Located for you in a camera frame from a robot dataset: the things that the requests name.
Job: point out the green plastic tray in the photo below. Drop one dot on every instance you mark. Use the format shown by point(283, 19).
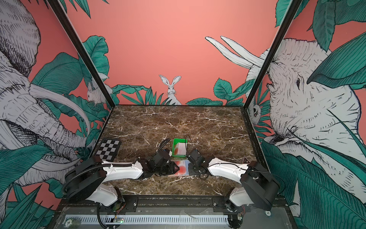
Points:
point(178, 140)

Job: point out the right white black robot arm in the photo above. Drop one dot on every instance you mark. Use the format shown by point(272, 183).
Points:
point(259, 187)

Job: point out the pink leather card holder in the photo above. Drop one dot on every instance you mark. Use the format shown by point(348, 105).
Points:
point(183, 169)

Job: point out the black white checkerboard plate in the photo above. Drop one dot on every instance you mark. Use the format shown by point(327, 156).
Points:
point(108, 149)

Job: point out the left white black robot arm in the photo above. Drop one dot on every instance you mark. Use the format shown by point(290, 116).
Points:
point(86, 181)

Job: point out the black front mounting rail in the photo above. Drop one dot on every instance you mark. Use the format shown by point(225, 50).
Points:
point(175, 202)

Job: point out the left black frame post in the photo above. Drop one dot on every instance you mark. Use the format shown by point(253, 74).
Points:
point(72, 34)

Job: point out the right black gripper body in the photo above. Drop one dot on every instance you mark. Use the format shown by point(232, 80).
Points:
point(194, 171)

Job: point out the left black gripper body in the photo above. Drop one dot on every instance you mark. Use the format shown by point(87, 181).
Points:
point(168, 169)

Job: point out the black frame post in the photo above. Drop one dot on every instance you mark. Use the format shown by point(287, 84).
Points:
point(72, 34)
point(290, 14)

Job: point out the white slotted cable duct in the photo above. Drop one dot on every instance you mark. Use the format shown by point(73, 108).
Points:
point(76, 220)

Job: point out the right black frame post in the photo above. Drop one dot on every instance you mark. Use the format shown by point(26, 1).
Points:
point(290, 14)

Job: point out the white red credit card stack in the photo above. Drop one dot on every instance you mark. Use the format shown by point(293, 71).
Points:
point(179, 149)

